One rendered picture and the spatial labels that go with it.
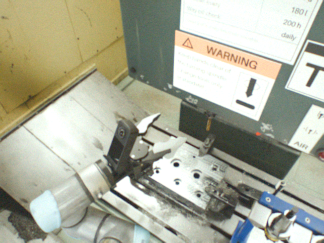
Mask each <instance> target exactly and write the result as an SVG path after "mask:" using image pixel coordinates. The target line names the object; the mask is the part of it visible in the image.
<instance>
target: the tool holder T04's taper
mask: <svg viewBox="0 0 324 243"><path fill-rule="evenodd" d="M288 211H289V210H287V211H285V212H283V213H281V214H280V215H278V216H276V217H274V218H273V220H272V225H273V227H274V229H275V230H276V231H277V232H279V233H287V232H288V231H289V229H290V227H291V225H292V223H293V221H294V219H295V217H296V216H295V217H294V218H292V219H290V218H288V217H287V212H288Z"/></svg>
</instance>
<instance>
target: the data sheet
mask: <svg viewBox="0 0 324 243"><path fill-rule="evenodd" d="M321 3H322V0H182V3H181V22H180V29H182V30H185V31H188V32H191V33H194V34H197V35H200V36H204V37H207V38H210V39H213V40H216V41H219V42H222V43H225V44H228V45H231V46H234V47H238V48H241V49H244V50H247V51H250V52H253V53H257V54H260V55H263V56H266V57H269V58H272V59H275V60H279V61H282V62H285V63H288V64H292V65H293V64H294V62H295V60H296V58H297V55H298V53H299V51H300V49H301V47H302V44H303V42H304V40H305V38H306V36H307V34H308V31H309V29H310V26H311V24H312V22H313V20H314V18H315V16H316V13H317V11H318V9H319V7H320V5H321Z"/></svg>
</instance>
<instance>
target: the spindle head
mask: <svg viewBox="0 0 324 243"><path fill-rule="evenodd" d="M119 3H120V11H121V19H122V24H123V32H124V40H125V48H126V56H127V64H128V72H129V77H131V78H133V79H136V80H138V81H140V82H142V83H145V84H147V85H149V86H152V87H154V88H156V89H158V90H161V91H163V92H165V93H168V94H170V95H172V96H175V97H177V98H179V99H182V100H184V101H186V102H189V103H191V104H193V105H195V106H198V107H200V108H202V109H205V110H207V111H209V112H212V113H214V114H216V115H219V116H221V117H223V118H225V119H228V120H230V121H232V122H235V123H237V124H239V125H241V126H244V127H246V128H248V129H251V130H253V131H255V132H258V133H260V134H262V135H265V136H267V137H269V138H271V139H274V140H276V141H278V142H281V143H283V144H285V145H288V144H289V142H290V141H291V139H292V137H293V136H294V134H295V133H296V131H297V129H298V128H299V126H300V124H301V123H302V121H303V119H304V118H305V116H306V115H307V113H308V111H309V110H310V108H311V107H312V105H315V106H318V107H320V108H323V109H324V102H323V101H320V100H317V99H314V98H312V97H309V96H306V95H303V94H300V93H297V92H295V91H292V90H289V89H286V88H285V87H286V85H287V83H288V81H289V79H290V76H291V74H292V72H293V70H294V68H295V66H296V64H297V62H298V59H299V57H300V55H301V53H302V51H303V49H304V47H305V45H306V42H307V40H308V39H309V40H312V41H315V42H319V43H323V44H324V0H322V3H321V5H320V7H319V9H318V11H317V13H316V16H315V18H314V20H313V22H312V24H311V26H310V29H309V31H308V34H307V36H306V38H305V40H304V42H303V44H302V47H301V49H300V51H299V53H298V55H297V58H296V60H295V62H294V64H293V65H292V64H288V63H285V62H282V61H279V60H275V59H272V58H269V57H266V56H263V55H260V54H257V53H253V52H250V51H247V50H244V49H241V48H238V47H234V46H231V45H228V44H225V43H222V42H219V41H216V40H213V39H210V38H207V37H204V36H200V35H197V34H194V33H191V32H188V31H185V30H182V29H180V22H181V3H182V0H119ZM176 31H179V32H182V33H186V34H189V35H192V36H195V37H198V38H202V39H205V40H207V41H210V42H213V43H217V44H220V45H223V46H226V47H229V48H232V49H235V50H238V51H241V52H245V53H248V54H251V55H254V56H257V57H260V58H263V59H266V60H269V61H273V62H276V63H279V64H281V67H280V69H279V72H278V74H277V76H276V79H275V81H274V84H273V86H272V88H271V91H270V93H269V96H268V98H267V100H266V103H265V105H264V108H263V110H262V112H261V115H260V117H259V120H258V121H257V120H255V119H253V118H250V117H248V116H245V115H243V114H241V113H238V112H236V111H233V110H231V109H229V108H226V107H224V106H221V105H219V104H217V103H214V102H212V101H209V100H207V99H204V98H202V97H200V96H197V95H195V94H192V93H190V92H188V91H185V90H183V89H180V88H178V87H176V86H174V60H175V34H176ZM290 147H291V146H290ZM292 148H294V147H292ZM322 148H324V133H323V135H322V136H321V137H320V139H319V140H318V141H317V143H316V144H315V145H314V147H313V148H312V149H311V151H310V152H309V153H307V154H308V155H311V156H314V157H315V152H316V151H317V150H319V149H322ZM297 150H298V149H297ZM299 151H301V150H299ZM301 152H303V151H301ZM304 153H305V152H304Z"/></svg>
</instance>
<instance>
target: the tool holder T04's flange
mask: <svg viewBox="0 0 324 243"><path fill-rule="evenodd" d="M278 215H280V214H279V213H275V214H272V215H271V216H270V217H269V219H268V221H267V227H266V229H267V231H268V233H269V234H270V235H271V233H273V234H274V235H276V236H277V238H276V239H278V240H284V239H286V238H287V237H289V236H290V235H291V234H292V232H293V225H291V227H290V229H289V231H288V232H287V233H279V232H277V231H276V230H275V229H274V227H273V225H272V220H273V218H274V217H276V216H278Z"/></svg>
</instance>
